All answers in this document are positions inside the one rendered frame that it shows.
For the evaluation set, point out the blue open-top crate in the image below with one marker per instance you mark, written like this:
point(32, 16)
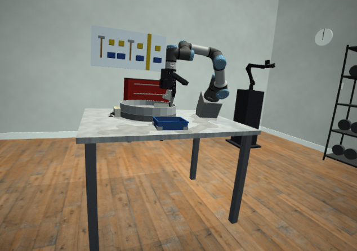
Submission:
point(169, 123)

